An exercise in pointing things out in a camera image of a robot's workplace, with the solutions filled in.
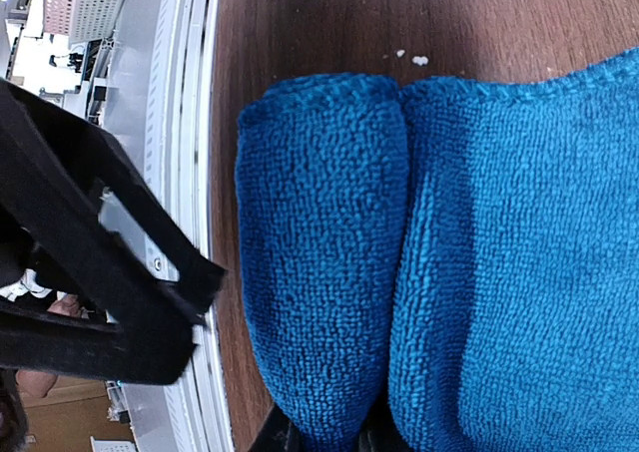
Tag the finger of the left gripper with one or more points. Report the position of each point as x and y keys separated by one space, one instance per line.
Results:
x=53 y=156
x=151 y=341

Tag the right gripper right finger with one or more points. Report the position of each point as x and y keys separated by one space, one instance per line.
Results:
x=379 y=434

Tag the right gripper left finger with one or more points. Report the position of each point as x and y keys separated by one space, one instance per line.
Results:
x=278 y=434

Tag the blue towel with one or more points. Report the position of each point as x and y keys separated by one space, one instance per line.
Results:
x=459 y=255

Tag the front aluminium rail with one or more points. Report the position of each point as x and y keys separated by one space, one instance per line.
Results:
x=159 y=106

